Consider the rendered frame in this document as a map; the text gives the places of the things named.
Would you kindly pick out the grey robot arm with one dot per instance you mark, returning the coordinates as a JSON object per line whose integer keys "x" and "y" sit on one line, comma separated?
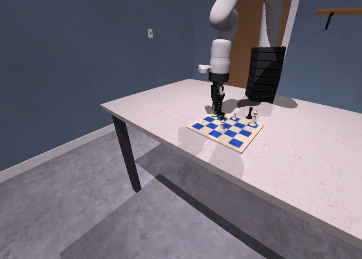
{"x": 225, "y": 18}

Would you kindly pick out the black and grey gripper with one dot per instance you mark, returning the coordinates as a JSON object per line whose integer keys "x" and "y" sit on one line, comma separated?
{"x": 217, "y": 88}

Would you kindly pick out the blue and cream chessboard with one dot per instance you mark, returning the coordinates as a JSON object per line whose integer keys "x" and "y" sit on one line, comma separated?
{"x": 238, "y": 133}

